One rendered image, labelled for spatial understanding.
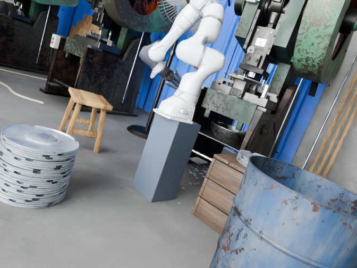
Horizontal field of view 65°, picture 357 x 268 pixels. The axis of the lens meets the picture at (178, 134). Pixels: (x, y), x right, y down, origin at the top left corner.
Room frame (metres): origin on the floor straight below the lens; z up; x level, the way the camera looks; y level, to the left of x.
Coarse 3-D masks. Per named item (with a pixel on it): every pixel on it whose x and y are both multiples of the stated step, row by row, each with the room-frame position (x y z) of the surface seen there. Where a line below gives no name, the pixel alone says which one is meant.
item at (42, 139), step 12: (12, 132) 1.04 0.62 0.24; (24, 132) 1.08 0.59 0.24; (36, 132) 1.11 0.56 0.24; (48, 132) 1.18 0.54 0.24; (60, 132) 1.23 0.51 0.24; (24, 144) 0.97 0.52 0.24; (36, 144) 1.01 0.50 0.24; (48, 144) 1.05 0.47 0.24; (60, 144) 1.09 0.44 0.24; (72, 144) 1.14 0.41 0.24
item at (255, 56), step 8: (256, 32) 2.15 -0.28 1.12; (264, 32) 2.12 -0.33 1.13; (272, 32) 2.09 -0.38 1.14; (256, 40) 2.13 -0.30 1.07; (264, 40) 2.11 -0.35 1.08; (248, 48) 2.14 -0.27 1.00; (256, 48) 2.12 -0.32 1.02; (264, 48) 2.10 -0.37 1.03; (248, 56) 2.09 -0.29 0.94; (256, 56) 2.08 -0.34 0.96; (264, 56) 2.08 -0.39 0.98; (248, 64) 2.13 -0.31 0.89; (256, 64) 2.07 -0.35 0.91; (264, 64) 2.10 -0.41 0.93
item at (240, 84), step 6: (234, 78) 2.09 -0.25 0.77; (240, 78) 1.91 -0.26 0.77; (234, 84) 2.05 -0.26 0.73; (240, 84) 2.03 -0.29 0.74; (246, 84) 2.02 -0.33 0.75; (252, 84) 2.05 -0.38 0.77; (234, 90) 2.04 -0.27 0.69; (240, 90) 2.02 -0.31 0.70; (246, 90) 2.05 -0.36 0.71; (240, 96) 2.01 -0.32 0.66
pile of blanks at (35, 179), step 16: (0, 144) 0.98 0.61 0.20; (0, 160) 0.95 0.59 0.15; (16, 160) 0.94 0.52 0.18; (32, 160) 0.96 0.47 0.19; (48, 160) 0.98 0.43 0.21; (64, 160) 1.03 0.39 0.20; (0, 176) 0.95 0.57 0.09; (16, 176) 0.94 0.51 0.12; (32, 176) 0.96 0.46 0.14; (48, 176) 0.99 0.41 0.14; (64, 176) 1.06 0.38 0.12; (0, 192) 0.94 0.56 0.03; (16, 192) 0.94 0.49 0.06; (32, 192) 0.96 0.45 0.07; (48, 192) 1.00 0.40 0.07; (64, 192) 1.10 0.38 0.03
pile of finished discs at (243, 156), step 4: (240, 152) 1.47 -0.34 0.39; (244, 152) 1.51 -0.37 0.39; (248, 152) 1.55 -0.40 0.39; (240, 156) 1.40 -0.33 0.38; (244, 156) 1.37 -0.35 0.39; (248, 156) 1.43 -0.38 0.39; (240, 160) 1.38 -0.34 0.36; (244, 160) 1.39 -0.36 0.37; (248, 160) 1.34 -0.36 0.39; (244, 164) 1.35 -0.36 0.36
